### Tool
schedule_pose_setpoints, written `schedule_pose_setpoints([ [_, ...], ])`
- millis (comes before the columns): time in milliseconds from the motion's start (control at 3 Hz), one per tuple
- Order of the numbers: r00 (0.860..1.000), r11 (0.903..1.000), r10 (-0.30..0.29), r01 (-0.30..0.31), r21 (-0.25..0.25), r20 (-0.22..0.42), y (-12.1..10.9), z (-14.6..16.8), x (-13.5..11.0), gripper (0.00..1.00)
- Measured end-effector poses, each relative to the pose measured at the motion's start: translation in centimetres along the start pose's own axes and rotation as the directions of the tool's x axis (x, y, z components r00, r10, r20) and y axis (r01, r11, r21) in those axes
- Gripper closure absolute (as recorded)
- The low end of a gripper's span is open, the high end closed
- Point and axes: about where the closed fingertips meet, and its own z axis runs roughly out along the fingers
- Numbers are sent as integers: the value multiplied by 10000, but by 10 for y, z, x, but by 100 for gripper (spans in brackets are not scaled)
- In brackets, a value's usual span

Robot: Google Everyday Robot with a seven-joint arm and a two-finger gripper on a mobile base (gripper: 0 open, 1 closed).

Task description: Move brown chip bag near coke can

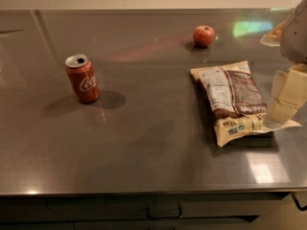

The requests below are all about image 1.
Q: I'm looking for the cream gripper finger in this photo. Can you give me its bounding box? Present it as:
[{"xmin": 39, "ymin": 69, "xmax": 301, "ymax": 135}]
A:
[{"xmin": 267, "ymin": 63, "xmax": 307, "ymax": 124}]

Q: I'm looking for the brown and cream chip bag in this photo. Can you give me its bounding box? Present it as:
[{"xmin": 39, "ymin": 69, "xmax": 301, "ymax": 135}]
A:
[{"xmin": 191, "ymin": 61, "xmax": 300, "ymax": 147}]

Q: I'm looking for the red coke can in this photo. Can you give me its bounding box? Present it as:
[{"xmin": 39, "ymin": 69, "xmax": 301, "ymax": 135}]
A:
[{"xmin": 65, "ymin": 54, "xmax": 100, "ymax": 104}]

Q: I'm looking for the red apple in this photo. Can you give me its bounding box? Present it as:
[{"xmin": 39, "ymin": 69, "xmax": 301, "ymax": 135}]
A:
[{"xmin": 193, "ymin": 25, "xmax": 215, "ymax": 47}]

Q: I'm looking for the black handle at right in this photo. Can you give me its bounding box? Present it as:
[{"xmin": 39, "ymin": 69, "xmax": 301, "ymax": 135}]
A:
[{"xmin": 291, "ymin": 193, "xmax": 307, "ymax": 212}]

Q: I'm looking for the black drawer handle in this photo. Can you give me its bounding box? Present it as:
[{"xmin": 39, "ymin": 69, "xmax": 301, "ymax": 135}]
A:
[{"xmin": 146, "ymin": 203, "xmax": 182, "ymax": 220}]

